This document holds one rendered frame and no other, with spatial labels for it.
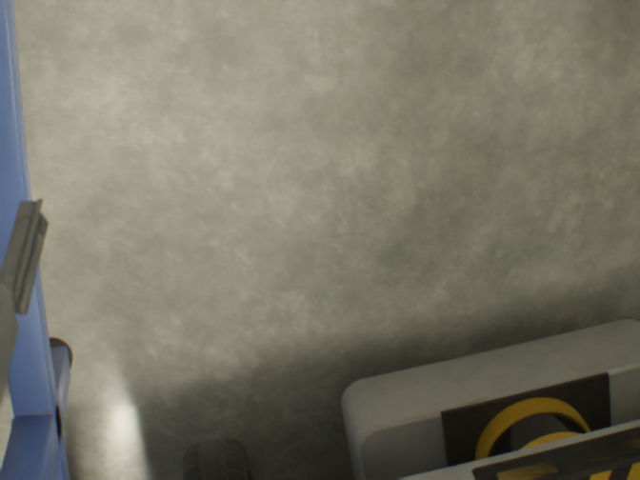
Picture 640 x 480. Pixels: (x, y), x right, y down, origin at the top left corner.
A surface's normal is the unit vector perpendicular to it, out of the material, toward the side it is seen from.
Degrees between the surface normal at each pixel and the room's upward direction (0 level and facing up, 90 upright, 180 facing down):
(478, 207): 0
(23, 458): 90
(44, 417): 90
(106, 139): 0
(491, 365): 90
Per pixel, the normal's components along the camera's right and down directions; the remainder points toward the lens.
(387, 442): 0.14, 0.32
